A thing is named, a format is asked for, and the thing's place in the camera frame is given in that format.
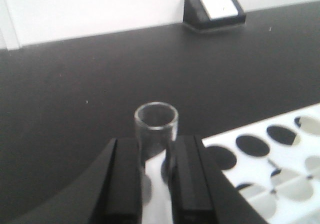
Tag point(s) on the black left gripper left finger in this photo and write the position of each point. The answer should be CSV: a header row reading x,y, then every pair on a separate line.
x,y
119,200

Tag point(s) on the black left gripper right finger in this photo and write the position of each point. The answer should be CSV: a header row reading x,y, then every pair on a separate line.
x,y
200,193

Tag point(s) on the short transparent glass tube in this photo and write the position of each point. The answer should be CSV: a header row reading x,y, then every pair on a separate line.
x,y
156,129

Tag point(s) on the white test tube rack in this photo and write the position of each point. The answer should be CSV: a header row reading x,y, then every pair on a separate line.
x,y
274,164

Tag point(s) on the white socket on black base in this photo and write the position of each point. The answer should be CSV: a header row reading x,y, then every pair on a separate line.
x,y
205,15

